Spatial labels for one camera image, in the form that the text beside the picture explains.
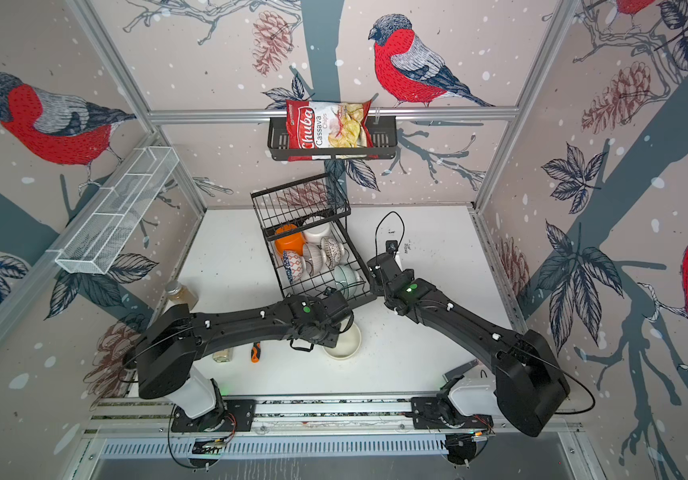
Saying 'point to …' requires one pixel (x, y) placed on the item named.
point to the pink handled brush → (460, 371)
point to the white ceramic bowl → (315, 234)
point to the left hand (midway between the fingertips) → (332, 338)
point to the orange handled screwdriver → (256, 352)
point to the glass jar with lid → (177, 293)
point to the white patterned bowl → (334, 251)
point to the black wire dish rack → (306, 242)
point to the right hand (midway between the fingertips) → (383, 278)
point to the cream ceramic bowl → (347, 345)
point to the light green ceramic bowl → (346, 280)
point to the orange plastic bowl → (294, 243)
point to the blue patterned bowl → (295, 265)
